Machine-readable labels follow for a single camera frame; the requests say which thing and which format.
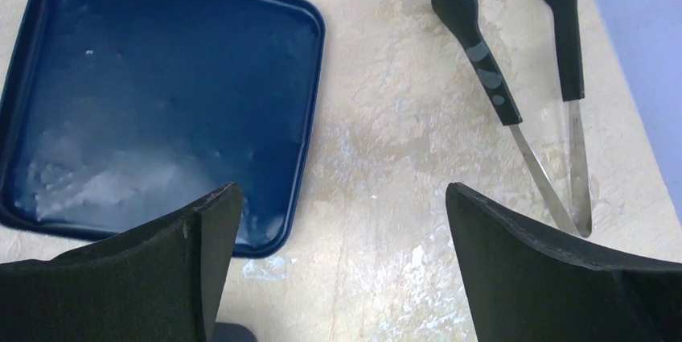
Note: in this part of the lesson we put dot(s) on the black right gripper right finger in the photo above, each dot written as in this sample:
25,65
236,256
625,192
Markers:
527,281

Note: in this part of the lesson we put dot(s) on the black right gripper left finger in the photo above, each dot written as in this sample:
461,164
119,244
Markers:
160,281

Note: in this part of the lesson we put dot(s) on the black handled metal tongs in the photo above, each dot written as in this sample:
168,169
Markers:
461,18

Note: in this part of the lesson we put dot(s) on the dark blue tin lid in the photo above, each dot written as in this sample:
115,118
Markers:
116,112

